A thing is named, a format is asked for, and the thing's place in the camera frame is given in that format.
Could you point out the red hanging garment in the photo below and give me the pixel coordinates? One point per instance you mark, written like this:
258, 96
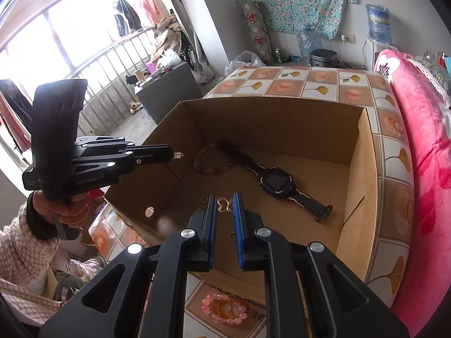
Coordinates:
10, 130

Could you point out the grey cover cloth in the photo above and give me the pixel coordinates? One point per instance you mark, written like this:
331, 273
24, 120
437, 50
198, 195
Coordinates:
204, 63

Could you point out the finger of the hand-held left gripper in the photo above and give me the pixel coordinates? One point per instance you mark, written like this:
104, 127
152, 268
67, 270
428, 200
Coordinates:
151, 150
155, 160

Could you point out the white water dispenser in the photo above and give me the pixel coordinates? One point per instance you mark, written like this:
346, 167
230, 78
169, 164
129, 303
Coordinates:
371, 56

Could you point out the black cabinet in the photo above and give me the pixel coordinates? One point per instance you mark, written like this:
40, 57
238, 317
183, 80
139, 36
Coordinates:
172, 91

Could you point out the silver abacus charm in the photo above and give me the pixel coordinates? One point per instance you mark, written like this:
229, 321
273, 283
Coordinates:
178, 155

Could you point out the dark hanging garment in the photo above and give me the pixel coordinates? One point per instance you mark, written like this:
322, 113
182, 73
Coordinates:
14, 95

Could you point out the pink hanging garment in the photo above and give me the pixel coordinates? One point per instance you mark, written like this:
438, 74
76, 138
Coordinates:
151, 7

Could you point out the pink blanket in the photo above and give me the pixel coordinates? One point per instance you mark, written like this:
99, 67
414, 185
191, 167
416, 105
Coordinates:
422, 183

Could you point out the pink cup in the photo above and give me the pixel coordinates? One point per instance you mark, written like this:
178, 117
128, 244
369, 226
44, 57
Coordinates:
151, 67

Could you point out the gold clover pendant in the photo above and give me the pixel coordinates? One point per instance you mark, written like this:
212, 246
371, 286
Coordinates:
224, 206

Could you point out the teal floral curtain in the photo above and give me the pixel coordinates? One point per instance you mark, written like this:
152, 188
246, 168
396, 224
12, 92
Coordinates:
303, 0

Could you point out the brown cardboard box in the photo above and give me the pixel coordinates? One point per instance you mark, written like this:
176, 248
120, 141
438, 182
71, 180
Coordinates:
282, 137

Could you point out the white plastic bag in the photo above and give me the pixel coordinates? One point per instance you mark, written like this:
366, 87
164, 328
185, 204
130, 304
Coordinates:
246, 61

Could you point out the person's left hand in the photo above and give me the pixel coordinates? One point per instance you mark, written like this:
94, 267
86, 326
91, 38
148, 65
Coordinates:
79, 211

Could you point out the black watch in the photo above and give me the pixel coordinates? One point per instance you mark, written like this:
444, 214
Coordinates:
273, 181

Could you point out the balcony railing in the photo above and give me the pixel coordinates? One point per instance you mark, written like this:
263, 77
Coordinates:
102, 88

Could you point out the green can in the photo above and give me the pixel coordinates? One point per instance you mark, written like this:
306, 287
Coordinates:
278, 55

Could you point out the wall socket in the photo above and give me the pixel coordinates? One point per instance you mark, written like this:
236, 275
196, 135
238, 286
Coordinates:
347, 38

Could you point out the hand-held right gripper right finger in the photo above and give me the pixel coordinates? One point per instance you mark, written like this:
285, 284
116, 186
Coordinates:
239, 232

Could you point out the dark grey rice cooker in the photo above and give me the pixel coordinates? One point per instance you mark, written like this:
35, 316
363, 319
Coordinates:
324, 58

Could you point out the grey floral rolled mat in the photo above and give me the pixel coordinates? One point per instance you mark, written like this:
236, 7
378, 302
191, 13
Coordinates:
257, 31

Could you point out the patterned tablecloth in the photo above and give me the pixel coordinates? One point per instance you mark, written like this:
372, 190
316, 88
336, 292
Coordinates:
317, 81

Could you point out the lace-trimmed cushion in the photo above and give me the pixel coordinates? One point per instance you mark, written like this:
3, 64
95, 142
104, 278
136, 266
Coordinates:
430, 74

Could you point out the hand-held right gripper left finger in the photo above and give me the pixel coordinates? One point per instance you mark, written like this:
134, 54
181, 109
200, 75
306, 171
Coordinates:
211, 232

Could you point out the blue water jug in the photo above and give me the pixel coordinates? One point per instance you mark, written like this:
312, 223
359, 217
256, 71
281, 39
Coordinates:
378, 24

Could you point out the clear water jug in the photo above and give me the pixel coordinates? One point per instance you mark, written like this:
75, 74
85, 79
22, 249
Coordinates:
310, 45

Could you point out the dark hanging jacket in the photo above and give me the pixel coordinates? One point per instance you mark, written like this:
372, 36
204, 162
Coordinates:
125, 17

